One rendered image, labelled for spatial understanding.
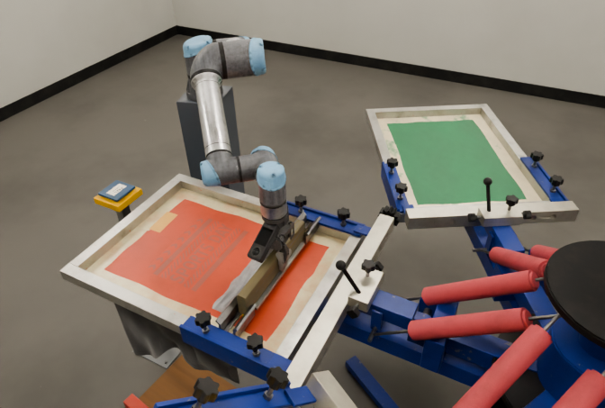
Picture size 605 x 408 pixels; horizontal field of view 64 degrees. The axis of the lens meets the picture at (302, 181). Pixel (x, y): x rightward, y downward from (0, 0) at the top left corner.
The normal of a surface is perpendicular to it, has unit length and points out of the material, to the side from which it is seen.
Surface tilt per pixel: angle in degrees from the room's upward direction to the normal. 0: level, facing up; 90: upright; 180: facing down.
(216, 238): 0
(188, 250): 0
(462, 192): 0
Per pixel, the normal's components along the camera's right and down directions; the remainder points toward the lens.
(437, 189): -0.03, -0.81
